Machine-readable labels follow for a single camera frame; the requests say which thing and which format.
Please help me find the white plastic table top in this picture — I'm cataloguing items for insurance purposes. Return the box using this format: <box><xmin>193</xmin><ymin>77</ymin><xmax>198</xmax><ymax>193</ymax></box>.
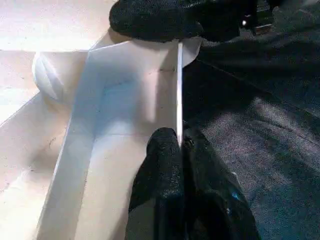
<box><xmin>0</xmin><ymin>0</ymin><xmax>202</xmax><ymax>240</ymax></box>

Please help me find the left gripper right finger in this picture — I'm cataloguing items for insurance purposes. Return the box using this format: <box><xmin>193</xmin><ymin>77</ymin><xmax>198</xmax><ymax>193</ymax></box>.
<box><xmin>183</xmin><ymin>136</ymin><xmax>263</xmax><ymax>240</ymax></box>

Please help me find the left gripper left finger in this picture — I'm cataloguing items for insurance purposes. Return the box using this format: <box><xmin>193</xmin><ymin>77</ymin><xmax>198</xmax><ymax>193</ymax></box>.
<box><xmin>124</xmin><ymin>127</ymin><xmax>186</xmax><ymax>240</ymax></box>

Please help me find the black work mat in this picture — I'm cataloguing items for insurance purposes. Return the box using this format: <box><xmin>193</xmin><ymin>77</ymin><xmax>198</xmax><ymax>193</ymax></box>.
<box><xmin>179</xmin><ymin>0</ymin><xmax>320</xmax><ymax>240</ymax></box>

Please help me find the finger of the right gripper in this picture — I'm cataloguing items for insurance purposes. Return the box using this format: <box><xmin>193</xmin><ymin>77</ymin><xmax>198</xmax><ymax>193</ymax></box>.
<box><xmin>108</xmin><ymin>0</ymin><xmax>206</xmax><ymax>44</ymax></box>

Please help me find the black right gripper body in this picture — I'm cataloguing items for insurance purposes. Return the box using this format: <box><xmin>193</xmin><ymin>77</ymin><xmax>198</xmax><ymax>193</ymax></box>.
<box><xmin>199</xmin><ymin>0</ymin><xmax>259</xmax><ymax>42</ymax></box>

